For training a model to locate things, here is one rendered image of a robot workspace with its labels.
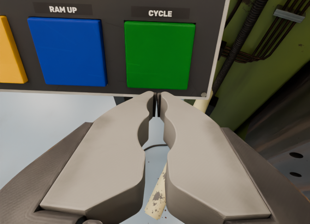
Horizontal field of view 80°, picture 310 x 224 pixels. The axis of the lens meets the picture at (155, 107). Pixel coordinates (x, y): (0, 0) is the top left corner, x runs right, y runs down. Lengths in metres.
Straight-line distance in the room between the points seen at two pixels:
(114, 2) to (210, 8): 0.10
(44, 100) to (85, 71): 1.33
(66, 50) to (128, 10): 0.08
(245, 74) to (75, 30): 0.50
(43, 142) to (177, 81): 1.25
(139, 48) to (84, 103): 1.23
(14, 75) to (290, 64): 0.56
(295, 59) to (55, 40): 0.51
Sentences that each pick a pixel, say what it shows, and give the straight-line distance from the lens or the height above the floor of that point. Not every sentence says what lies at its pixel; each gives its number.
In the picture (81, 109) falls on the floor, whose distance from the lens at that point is 1.41.
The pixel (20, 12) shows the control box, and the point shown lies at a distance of 0.26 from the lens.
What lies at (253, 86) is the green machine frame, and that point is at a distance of 0.65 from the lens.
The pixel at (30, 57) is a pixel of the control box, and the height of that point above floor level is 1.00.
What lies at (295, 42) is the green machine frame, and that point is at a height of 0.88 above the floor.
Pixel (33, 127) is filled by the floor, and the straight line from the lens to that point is 1.49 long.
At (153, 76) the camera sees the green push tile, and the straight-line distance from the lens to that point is 0.22.
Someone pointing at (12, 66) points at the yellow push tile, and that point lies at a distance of 0.28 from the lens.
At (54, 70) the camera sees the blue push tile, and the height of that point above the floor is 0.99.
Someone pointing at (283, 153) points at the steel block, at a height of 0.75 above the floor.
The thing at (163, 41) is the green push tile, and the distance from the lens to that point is 0.21.
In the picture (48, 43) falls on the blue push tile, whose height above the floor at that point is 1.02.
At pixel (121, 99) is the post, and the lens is 0.51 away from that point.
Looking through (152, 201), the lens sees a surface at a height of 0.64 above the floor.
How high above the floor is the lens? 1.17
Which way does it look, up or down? 61 degrees down
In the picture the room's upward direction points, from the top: 2 degrees clockwise
